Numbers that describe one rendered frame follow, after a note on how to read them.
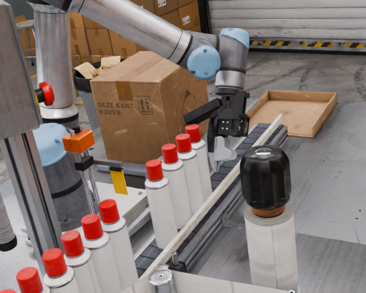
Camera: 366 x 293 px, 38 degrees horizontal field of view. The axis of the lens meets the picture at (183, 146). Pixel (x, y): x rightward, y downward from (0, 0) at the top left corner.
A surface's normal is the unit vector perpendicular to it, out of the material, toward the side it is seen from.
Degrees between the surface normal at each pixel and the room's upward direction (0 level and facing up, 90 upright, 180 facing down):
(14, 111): 90
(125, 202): 4
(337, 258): 0
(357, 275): 0
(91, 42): 90
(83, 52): 92
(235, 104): 60
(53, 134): 8
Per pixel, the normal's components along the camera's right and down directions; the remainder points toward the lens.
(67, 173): 0.70, 0.15
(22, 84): 0.44, 0.32
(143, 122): -0.44, 0.44
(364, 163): -0.14, -0.90
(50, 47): 0.07, 0.40
